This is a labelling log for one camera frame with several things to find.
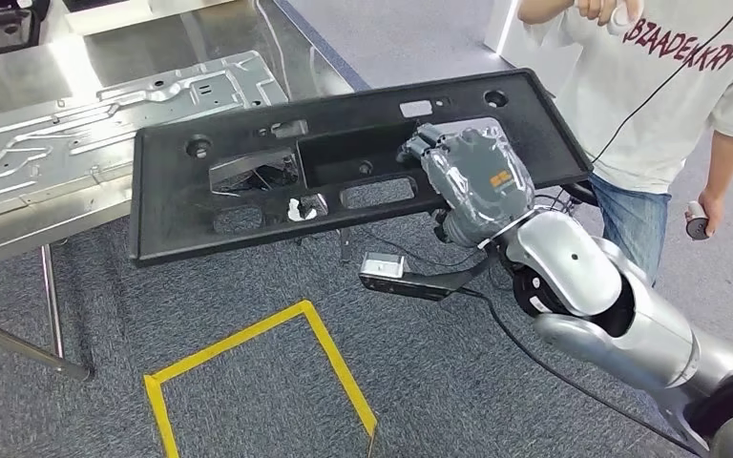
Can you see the yellow floor tape square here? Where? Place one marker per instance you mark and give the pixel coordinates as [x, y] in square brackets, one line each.
[335, 360]

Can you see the person's right hand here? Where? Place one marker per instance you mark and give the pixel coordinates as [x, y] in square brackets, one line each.
[594, 9]

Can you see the black plastic licence plate bracket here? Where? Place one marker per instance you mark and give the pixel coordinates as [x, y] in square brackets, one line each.
[177, 215]

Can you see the white side table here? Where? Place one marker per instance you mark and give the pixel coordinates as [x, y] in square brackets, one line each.
[145, 12]

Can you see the person's left forearm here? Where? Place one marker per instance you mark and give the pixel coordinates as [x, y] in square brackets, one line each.
[724, 167]

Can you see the person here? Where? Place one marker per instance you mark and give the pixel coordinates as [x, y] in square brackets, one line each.
[645, 114]

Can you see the embossed sheet metal panel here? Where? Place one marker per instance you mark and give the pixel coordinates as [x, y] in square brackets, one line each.
[88, 139]

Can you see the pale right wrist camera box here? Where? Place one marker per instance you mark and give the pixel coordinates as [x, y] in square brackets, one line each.
[404, 278]

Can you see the white handheld controller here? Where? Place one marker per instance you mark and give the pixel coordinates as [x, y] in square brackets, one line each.
[622, 19]

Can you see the person's right forearm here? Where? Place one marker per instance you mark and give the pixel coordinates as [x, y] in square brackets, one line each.
[550, 9]

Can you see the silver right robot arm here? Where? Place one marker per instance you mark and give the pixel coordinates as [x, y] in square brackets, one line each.
[594, 284]

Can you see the person's left hand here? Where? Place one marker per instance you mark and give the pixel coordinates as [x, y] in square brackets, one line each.
[714, 205]

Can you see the grey handheld controller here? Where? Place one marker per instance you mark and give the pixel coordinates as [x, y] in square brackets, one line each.
[696, 224]

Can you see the stainless steel workbench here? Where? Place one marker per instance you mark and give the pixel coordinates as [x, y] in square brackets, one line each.
[25, 82]

